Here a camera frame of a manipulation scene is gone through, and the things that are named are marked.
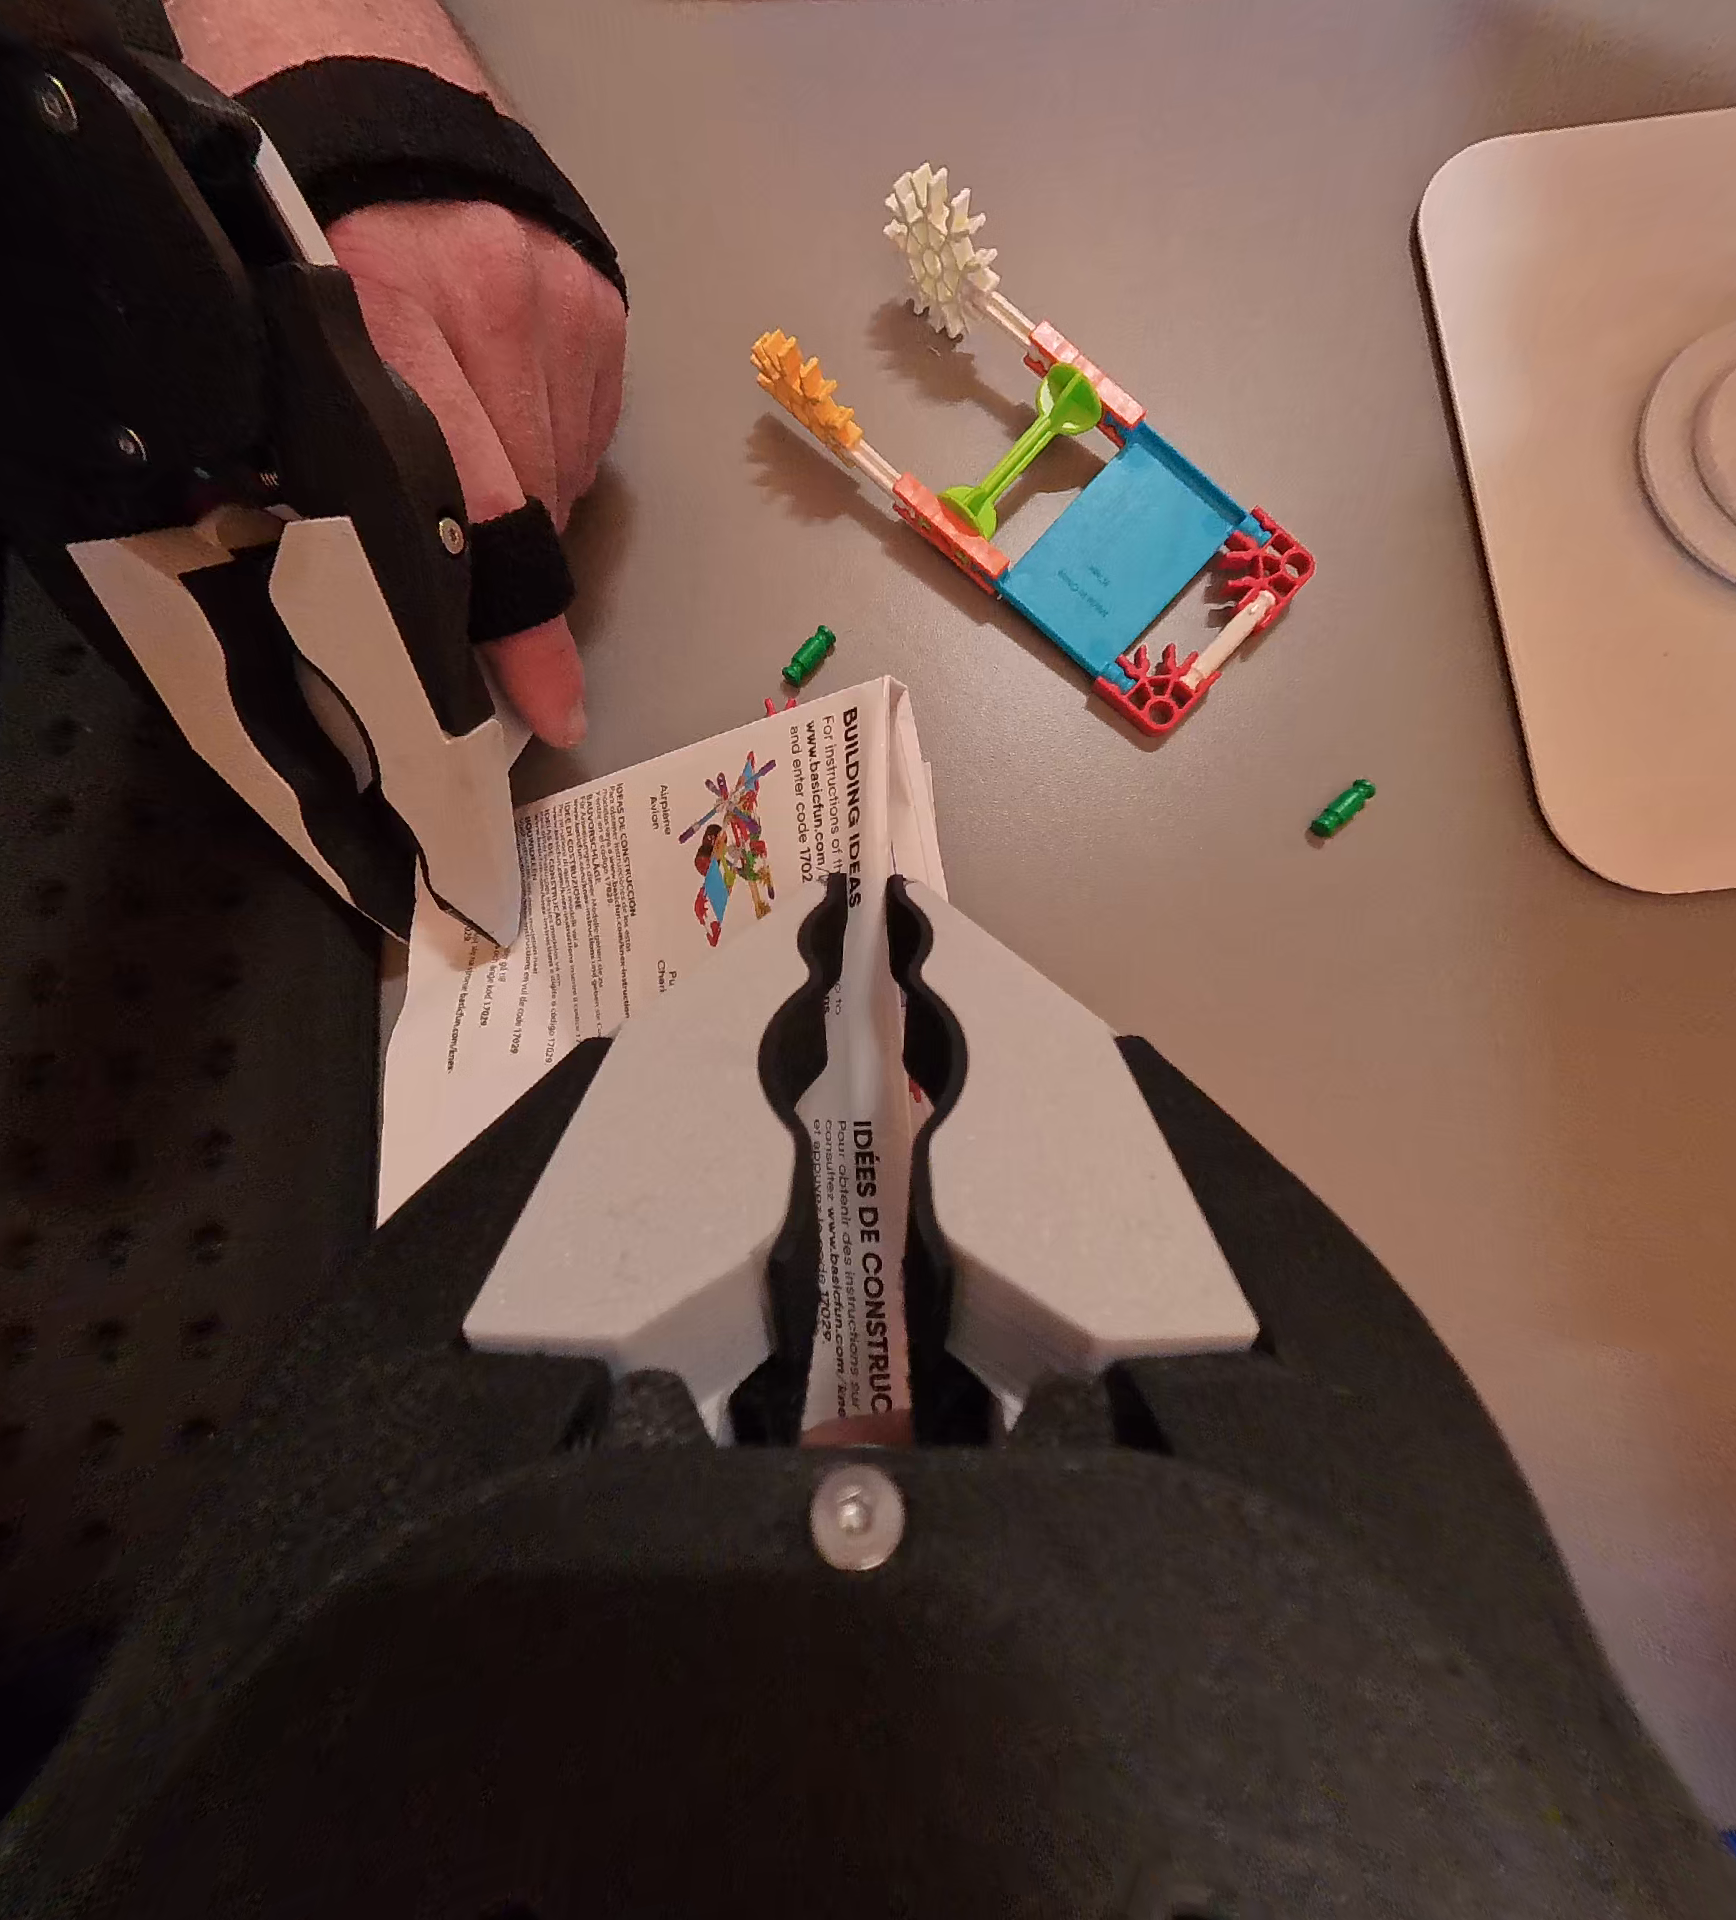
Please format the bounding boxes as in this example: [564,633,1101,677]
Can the person's left forearm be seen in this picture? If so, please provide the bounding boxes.
[166,0,511,114]

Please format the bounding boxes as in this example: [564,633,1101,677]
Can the person's left hand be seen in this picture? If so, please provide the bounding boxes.
[325,193,630,752]

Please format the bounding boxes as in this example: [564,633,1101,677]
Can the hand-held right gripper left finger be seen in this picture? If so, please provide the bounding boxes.
[463,874,850,1447]

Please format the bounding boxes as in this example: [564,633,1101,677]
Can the black perforated panel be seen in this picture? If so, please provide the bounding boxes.
[0,555,413,1920]

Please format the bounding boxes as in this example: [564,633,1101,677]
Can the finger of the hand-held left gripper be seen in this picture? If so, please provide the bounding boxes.
[271,515,536,951]
[71,524,425,944]

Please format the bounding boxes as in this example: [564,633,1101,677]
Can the black wrist strap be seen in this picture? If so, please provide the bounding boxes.
[234,56,630,311]

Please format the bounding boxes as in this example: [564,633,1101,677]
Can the instruction leaflet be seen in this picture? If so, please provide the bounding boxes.
[376,675,953,1442]

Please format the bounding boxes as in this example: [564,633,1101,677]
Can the colourful toy construction model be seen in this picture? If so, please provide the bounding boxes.
[748,162,1321,739]

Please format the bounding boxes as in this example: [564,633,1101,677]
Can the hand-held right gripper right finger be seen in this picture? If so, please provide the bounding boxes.
[887,874,1264,1431]

